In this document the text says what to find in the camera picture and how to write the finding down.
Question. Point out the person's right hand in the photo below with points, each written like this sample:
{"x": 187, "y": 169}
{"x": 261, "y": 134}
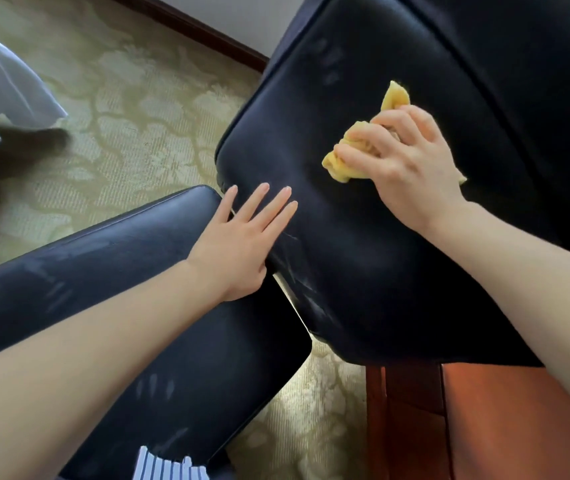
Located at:
{"x": 415, "y": 179}

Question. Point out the person's left hand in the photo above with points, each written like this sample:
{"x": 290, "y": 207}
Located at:
{"x": 235, "y": 259}

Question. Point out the yellow cleaning cloth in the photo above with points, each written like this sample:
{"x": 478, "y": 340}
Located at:
{"x": 340, "y": 169}

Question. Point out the black leather chair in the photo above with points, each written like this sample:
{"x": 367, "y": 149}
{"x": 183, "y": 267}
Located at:
{"x": 390, "y": 274}

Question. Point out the person's left forearm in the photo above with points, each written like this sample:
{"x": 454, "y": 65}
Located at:
{"x": 75, "y": 374}

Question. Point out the person's right forearm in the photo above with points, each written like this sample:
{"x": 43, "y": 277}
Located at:
{"x": 540, "y": 294}

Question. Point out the blue striped white apron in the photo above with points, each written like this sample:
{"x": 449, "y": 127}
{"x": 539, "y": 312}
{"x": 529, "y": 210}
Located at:
{"x": 165, "y": 467}

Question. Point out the dark wooden baseboard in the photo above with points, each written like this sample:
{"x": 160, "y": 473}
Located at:
{"x": 190, "y": 29}

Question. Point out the red-brown wooden table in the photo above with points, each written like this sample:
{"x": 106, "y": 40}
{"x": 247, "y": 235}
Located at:
{"x": 505, "y": 429}

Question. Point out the white bed sheet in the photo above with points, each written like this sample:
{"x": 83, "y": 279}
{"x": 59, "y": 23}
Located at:
{"x": 0, "y": 84}

